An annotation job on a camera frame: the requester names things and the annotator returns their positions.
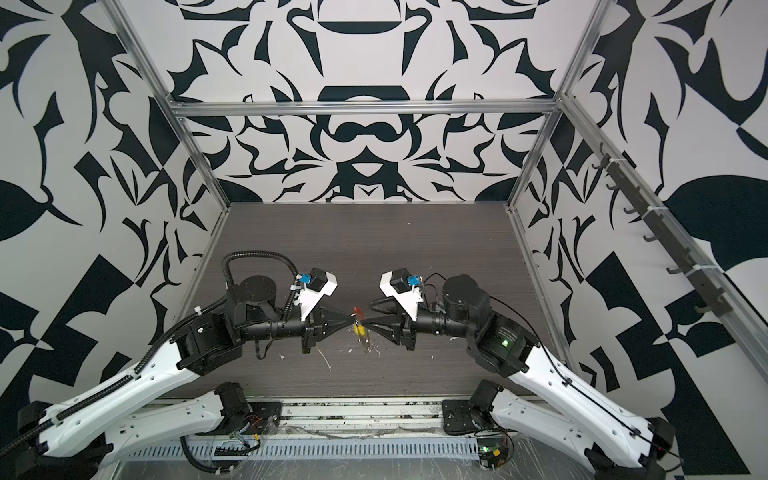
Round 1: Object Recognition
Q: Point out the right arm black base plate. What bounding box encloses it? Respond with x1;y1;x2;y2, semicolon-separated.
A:
441;399;493;436

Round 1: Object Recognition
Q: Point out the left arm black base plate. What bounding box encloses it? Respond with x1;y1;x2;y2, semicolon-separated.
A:
246;401;283;435

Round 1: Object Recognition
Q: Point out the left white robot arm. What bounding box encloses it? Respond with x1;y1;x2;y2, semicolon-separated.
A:
1;270;354;479

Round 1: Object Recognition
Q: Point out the grey wall hook rack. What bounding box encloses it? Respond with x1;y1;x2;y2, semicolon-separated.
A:
596;144;733;317

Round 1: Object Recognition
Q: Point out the aluminium corner post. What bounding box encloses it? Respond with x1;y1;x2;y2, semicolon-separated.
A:
99;0;231;211
506;0;616;212

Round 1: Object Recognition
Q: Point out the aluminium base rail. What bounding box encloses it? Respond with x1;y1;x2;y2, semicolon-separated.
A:
272;396;445;437

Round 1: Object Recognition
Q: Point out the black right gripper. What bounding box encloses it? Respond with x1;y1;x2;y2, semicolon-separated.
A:
366;290;483;351

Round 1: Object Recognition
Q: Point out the white slotted cable duct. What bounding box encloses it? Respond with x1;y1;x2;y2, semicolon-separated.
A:
125;436;481;462

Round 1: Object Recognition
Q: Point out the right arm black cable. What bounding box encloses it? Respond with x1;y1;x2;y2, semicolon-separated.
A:
422;272;682;469

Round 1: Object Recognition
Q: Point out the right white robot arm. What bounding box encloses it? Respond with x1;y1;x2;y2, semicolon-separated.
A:
364;268;675;479

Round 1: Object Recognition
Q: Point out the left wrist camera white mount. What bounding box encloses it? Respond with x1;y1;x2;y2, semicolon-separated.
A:
293;268;338;322

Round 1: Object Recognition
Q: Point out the aluminium horizontal frame bar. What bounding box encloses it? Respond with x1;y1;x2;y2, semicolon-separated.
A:
170;99;556;118

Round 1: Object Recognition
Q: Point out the right aluminium corner post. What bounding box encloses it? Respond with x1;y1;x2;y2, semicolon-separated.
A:
506;0;616;212

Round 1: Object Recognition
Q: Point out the green lit circuit board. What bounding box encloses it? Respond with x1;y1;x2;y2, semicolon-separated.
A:
477;435;514;470

